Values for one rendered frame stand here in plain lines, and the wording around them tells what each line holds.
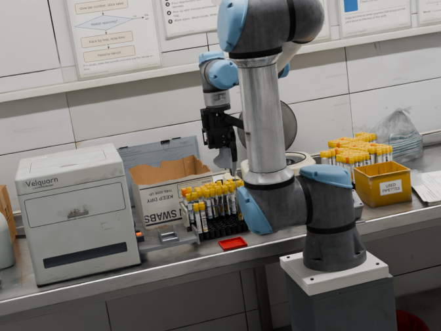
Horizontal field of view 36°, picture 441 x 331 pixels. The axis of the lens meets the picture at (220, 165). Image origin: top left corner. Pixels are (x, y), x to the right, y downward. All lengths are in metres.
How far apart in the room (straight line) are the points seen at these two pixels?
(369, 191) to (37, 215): 0.96
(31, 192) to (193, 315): 1.08
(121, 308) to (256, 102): 1.34
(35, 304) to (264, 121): 0.78
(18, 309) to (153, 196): 0.56
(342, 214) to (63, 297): 0.76
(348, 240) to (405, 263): 1.33
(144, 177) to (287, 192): 0.97
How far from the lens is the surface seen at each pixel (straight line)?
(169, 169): 2.39
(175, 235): 1.90
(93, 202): 1.79
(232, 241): 1.92
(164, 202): 2.12
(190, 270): 1.84
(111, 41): 2.37
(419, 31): 2.70
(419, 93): 2.76
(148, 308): 2.61
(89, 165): 1.78
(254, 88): 1.44
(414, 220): 2.04
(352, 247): 1.59
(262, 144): 1.47
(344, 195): 1.55
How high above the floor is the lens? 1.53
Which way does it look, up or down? 13 degrees down
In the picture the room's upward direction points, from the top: 8 degrees counter-clockwise
